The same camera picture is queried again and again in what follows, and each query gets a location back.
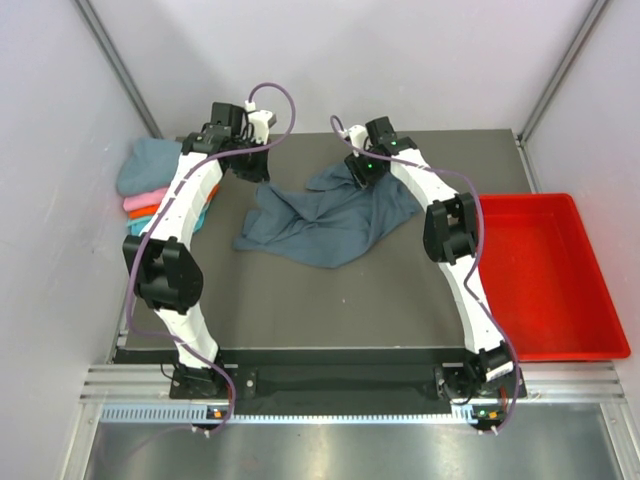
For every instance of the aluminium frame rail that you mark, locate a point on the aluminium frame rail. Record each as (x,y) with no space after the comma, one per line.
(571,382)

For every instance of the slate blue t shirt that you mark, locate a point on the slate blue t shirt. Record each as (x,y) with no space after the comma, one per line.
(331,223)

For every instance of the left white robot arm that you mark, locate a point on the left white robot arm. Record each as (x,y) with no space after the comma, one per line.
(168,279)

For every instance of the grey slotted cable duct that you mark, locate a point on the grey slotted cable duct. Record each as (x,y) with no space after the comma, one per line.
(202,414)

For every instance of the folded turquoise t shirt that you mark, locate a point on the folded turquoise t shirt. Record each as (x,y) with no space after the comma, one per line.
(136,226)

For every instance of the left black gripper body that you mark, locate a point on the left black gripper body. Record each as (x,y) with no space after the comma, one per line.
(248,166)

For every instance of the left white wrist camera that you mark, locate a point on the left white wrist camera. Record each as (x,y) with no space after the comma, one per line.
(260,123)

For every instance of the left corner aluminium post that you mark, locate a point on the left corner aluminium post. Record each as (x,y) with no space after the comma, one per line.
(108,48)

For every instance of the corner aluminium post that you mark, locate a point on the corner aluminium post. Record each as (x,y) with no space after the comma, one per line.
(577,43)
(108,48)

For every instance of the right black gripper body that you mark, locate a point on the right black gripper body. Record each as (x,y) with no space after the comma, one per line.
(364,168)

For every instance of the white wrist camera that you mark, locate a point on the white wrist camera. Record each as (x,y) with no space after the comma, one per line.
(260,123)
(356,136)

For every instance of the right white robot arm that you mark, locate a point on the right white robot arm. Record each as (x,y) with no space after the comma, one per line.
(453,238)

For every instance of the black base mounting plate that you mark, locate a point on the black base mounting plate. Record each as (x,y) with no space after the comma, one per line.
(428,382)

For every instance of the folded pink t shirt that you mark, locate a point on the folded pink t shirt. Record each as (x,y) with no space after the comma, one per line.
(143,200)

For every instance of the folded grey-blue t shirt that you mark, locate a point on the folded grey-blue t shirt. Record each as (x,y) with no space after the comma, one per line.
(151,166)

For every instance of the red plastic bin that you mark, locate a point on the red plastic bin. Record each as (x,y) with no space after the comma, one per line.
(543,281)

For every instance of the right corner aluminium post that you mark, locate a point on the right corner aluminium post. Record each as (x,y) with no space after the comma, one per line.
(577,43)

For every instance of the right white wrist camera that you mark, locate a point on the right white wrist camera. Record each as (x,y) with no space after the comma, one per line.
(356,136)

